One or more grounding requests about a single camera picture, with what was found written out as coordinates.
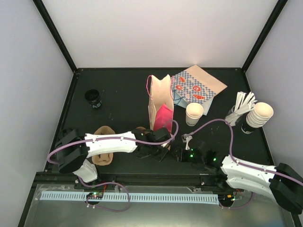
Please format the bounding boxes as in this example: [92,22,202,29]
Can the cream pink Cakes paper bag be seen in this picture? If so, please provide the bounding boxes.
[146,74,174,132]

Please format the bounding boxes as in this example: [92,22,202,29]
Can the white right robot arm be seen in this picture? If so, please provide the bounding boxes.
[171,140,303,214]

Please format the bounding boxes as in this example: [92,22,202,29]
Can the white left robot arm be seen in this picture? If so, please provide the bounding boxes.
[55,127,173,189]

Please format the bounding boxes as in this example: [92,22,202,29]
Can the black open coffee cup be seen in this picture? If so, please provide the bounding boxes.
[84,89,102,109]

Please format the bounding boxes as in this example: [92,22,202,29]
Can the light blue paper bag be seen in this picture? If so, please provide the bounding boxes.
[172,90,188,108]

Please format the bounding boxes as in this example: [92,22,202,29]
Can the blue checkered bakery paper bag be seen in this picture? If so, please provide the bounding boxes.
[171,65,227,105]

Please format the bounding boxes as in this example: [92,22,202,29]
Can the tall white paper cup stack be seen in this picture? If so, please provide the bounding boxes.
[246,102,274,128]

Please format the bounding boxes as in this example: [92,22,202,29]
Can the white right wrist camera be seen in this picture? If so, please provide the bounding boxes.
[182,135,192,145]

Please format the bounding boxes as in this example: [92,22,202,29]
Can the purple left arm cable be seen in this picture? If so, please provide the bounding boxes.
[46,120,178,166]

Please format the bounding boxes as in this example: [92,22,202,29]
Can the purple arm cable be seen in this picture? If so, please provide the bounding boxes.
[46,120,178,166]
[187,119,303,183]

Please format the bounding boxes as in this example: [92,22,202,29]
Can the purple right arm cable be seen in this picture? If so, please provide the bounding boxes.
[187,119,303,183]

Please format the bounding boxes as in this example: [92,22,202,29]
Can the white slotted cable rail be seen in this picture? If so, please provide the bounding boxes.
[40,191,219,205]

